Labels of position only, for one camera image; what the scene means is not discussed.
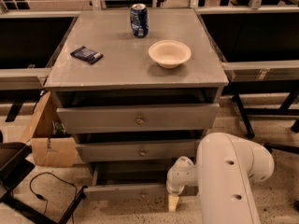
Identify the grey bottom drawer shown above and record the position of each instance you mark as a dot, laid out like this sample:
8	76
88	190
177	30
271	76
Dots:
128	180

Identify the blue soda can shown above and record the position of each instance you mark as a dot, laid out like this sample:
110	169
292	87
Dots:
139	20

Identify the grey drawer cabinet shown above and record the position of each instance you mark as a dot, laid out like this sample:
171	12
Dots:
126	75

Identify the left grey desk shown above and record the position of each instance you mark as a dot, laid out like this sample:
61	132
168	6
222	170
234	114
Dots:
30	42

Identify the brown cardboard box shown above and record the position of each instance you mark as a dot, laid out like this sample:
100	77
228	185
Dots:
48	148

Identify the grey top drawer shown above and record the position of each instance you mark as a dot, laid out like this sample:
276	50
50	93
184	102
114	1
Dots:
138	118

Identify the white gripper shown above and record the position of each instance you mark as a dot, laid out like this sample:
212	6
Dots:
175	179

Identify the grey middle drawer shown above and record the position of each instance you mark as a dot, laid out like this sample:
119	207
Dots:
137	151

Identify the white paper bowl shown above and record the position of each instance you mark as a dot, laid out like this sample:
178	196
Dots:
169	53

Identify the dark blue snack packet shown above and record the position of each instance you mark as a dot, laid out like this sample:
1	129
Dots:
87	55

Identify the grey desk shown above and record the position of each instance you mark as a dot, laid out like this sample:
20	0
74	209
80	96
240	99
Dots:
259	53
30	42

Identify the black office chair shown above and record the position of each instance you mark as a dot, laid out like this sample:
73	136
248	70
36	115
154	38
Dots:
13	169

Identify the right grey desk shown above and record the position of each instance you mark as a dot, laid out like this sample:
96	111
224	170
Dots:
259	53

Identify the grey drawer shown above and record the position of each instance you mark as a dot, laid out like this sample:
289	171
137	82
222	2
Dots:
138	118
128	180
137	151

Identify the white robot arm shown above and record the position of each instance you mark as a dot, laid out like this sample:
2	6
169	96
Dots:
222	171

